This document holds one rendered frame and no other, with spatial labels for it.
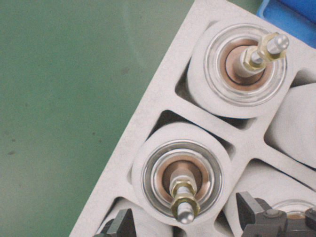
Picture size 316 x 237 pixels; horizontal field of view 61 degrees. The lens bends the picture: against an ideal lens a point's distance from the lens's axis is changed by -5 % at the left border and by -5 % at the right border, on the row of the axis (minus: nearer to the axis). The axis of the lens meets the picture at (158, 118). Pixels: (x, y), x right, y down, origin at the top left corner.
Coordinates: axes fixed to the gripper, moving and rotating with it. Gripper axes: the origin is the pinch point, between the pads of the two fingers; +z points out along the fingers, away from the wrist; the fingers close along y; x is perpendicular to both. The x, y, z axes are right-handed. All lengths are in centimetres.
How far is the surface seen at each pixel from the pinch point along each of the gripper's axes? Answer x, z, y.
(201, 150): 2.4, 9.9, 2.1
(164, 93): 8.4, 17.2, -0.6
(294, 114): 4.0, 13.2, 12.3
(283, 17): 19.8, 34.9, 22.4
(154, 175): 0.9, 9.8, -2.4
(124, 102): 9.2, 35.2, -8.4
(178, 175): 1.1, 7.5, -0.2
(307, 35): 15.7, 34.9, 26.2
